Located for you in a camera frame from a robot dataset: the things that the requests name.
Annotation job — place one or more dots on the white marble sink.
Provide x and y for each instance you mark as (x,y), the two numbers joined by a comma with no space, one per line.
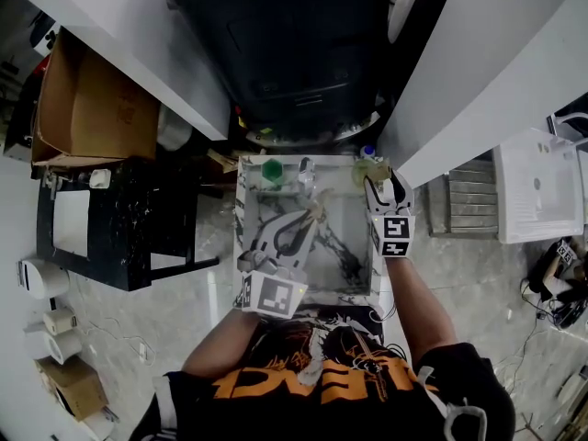
(340,228)

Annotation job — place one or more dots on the white plastic case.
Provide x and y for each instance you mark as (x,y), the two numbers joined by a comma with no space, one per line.
(537,186)

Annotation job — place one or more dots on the large black bin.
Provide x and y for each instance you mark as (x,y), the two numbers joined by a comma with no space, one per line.
(285,39)

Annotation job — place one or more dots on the person's right forearm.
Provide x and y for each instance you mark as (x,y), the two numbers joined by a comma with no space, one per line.
(413,306)

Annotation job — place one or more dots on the white soap dish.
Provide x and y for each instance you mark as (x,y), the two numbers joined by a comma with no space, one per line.
(100,178)

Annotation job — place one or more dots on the small blue white bottle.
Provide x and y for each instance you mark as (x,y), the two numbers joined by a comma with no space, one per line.
(367,151)

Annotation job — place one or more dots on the grey slatted pallet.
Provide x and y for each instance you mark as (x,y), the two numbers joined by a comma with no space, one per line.
(473,200)

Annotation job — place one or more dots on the large cardboard box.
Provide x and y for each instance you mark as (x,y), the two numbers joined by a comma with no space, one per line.
(105,104)

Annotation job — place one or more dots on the yellow-green round dish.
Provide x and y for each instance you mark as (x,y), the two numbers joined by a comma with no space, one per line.
(359,173)

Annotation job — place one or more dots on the green cup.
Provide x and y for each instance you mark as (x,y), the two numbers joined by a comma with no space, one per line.
(272,171)

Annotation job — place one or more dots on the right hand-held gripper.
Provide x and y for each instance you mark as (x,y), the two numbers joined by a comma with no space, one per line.
(395,237)

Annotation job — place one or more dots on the silver metal pot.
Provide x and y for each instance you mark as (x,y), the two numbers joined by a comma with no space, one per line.
(174,129)

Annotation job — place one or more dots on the black marble cabinet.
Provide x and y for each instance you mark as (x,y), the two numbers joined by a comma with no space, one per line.
(128,228)

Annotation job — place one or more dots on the person's black printed shirt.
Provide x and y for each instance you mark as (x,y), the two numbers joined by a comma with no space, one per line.
(321,407)

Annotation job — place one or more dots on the chrome sink faucet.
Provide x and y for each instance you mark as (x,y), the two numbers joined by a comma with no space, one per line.
(306,175)

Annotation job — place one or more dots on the white paper roll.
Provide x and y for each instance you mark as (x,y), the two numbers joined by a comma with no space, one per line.
(57,346)

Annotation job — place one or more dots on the white rectangular basin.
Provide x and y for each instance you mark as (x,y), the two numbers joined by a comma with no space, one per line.
(71,223)

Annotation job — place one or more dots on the small chrome faucet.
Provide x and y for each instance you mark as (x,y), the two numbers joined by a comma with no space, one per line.
(50,185)

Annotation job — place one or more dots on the small cardboard box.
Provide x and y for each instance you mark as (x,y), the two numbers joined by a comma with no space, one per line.
(75,386)

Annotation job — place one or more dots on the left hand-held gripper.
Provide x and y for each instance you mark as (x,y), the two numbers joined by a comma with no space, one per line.
(275,294)

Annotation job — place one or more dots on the small beige box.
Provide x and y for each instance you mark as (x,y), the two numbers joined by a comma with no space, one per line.
(59,321)

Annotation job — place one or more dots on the white wall dispenser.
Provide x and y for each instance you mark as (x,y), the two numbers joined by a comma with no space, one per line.
(43,278)

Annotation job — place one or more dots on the tan cardboard scrap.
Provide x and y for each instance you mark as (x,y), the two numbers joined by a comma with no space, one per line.
(222,159)

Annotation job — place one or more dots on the person's left forearm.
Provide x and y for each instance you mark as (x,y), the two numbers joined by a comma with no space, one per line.
(220,342)

